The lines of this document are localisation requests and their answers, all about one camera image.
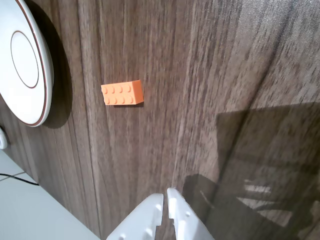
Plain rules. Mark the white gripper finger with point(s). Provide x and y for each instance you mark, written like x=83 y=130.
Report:
x=140 y=220
x=185 y=225

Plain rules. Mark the white round stand foot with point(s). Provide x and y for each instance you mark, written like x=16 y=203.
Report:
x=2 y=142

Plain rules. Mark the orange lego block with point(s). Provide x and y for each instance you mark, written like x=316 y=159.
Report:
x=122 y=93

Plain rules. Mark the white plate with brown rim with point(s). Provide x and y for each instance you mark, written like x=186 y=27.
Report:
x=25 y=62

